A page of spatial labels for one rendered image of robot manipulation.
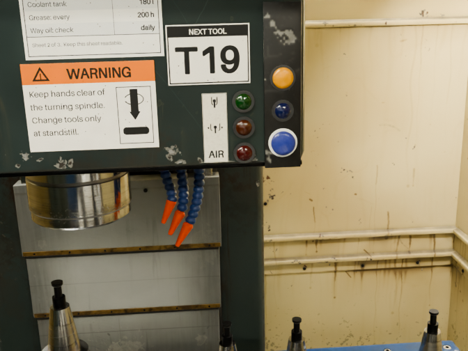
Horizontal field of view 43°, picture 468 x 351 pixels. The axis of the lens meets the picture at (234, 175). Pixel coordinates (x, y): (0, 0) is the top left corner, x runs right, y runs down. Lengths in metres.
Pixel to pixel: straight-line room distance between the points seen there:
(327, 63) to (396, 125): 0.29
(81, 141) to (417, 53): 1.30
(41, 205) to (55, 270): 0.61
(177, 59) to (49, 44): 0.15
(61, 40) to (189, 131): 0.18
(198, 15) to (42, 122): 0.23
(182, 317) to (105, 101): 0.92
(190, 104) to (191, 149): 0.06
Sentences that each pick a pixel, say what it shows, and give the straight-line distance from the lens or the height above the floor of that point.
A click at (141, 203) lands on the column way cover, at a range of 1.43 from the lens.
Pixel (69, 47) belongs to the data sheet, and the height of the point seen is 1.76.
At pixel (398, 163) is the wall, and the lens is 1.92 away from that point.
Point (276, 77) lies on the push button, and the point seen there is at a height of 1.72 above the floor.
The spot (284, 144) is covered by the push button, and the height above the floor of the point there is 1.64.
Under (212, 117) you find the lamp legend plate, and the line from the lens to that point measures 0.73.
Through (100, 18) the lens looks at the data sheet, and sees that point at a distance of 0.73.
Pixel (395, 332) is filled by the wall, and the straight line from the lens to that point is 2.16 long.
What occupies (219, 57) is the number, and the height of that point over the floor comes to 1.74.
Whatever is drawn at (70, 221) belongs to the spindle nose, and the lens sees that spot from 0.92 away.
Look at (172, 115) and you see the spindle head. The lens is 0.73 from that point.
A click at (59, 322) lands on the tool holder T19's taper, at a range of 0.84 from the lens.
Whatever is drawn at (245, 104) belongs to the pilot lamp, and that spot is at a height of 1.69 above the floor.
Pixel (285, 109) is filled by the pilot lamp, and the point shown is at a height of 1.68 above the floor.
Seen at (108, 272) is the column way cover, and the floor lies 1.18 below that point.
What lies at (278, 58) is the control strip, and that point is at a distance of 0.73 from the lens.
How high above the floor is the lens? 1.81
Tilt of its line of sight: 16 degrees down
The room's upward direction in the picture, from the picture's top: 2 degrees counter-clockwise
